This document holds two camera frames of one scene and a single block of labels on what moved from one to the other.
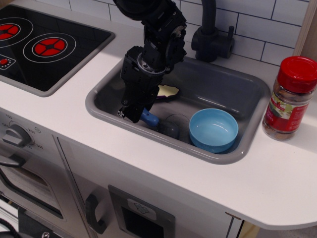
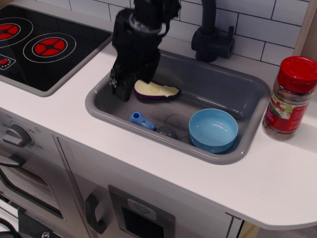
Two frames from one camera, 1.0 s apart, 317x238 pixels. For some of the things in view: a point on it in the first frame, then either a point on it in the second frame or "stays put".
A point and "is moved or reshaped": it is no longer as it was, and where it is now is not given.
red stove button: x=4 y=62 stays put
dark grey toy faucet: x=208 y=42 stays put
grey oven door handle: x=15 y=160 stays put
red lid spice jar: x=288 y=110 stays put
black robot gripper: x=141 y=88 to x=135 y=53
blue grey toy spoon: x=168 y=129 is moved or reshaped
